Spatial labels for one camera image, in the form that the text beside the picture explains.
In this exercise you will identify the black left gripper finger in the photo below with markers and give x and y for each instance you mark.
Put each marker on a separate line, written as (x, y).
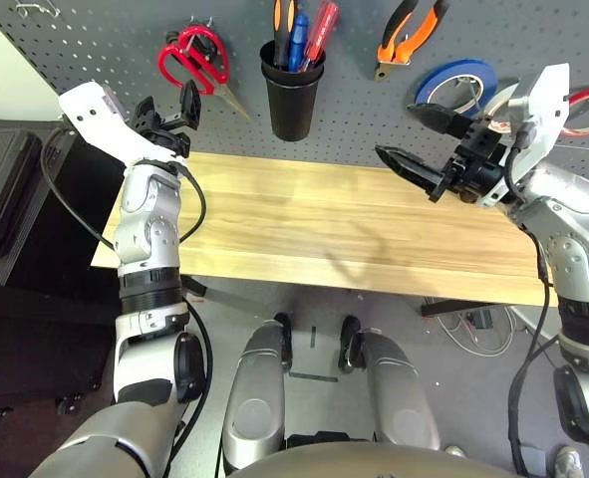
(144, 113)
(191, 104)

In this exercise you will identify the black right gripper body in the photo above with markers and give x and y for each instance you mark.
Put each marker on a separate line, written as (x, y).
(478, 159)

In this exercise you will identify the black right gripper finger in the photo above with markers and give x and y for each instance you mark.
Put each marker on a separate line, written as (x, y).
(413, 171)
(438, 118)

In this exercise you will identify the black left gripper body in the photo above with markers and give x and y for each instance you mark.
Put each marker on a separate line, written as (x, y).
(167, 137)

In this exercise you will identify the white tape roll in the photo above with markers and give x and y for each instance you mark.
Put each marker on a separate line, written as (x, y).
(498, 97)

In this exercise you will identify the orange black pliers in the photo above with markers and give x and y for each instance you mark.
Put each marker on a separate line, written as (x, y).
(413, 40)

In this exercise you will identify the orange black screwdriver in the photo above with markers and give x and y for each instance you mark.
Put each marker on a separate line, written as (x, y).
(284, 25)

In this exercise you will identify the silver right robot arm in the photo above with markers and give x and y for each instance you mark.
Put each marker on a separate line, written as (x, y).
(563, 219)

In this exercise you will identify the grey metal pegboard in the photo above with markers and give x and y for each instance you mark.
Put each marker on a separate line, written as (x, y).
(99, 40)

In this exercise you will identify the blue tape roll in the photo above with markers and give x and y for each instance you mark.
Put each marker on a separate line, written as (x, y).
(473, 67)

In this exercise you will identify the black plastic cup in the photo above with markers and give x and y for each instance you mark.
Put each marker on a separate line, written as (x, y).
(294, 114)
(266, 70)

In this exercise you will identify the red tape roll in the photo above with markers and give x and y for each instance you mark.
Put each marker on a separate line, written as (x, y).
(588, 132)

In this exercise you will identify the double metal peg hook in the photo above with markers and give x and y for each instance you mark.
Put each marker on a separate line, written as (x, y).
(25, 9)

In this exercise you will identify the black power adapter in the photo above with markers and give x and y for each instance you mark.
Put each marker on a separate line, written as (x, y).
(481, 318)

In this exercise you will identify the black ribbed hard case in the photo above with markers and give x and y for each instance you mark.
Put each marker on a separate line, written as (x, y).
(0, 184)

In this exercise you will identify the short black floor tape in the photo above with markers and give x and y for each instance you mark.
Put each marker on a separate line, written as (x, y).
(313, 336)

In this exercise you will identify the silver robot right leg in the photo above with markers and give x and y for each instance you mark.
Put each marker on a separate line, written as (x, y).
(398, 393)

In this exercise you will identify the silver robot leg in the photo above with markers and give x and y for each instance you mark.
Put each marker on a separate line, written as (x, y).
(398, 393)
(254, 398)

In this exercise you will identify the black wheeled flight case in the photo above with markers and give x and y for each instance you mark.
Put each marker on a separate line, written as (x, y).
(50, 348)

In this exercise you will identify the silver robot left leg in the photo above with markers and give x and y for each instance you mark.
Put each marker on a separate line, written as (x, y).
(254, 398)

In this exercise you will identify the grey robot torso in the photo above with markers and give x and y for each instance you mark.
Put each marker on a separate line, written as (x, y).
(324, 463)

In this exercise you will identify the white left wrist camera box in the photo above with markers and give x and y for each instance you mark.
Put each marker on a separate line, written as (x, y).
(99, 119)

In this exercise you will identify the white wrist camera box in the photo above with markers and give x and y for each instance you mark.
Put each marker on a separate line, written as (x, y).
(99, 119)
(543, 119)

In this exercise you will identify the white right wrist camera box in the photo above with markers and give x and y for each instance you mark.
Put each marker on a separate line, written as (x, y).
(543, 119)

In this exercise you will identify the black table frame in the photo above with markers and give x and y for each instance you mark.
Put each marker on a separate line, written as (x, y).
(448, 308)

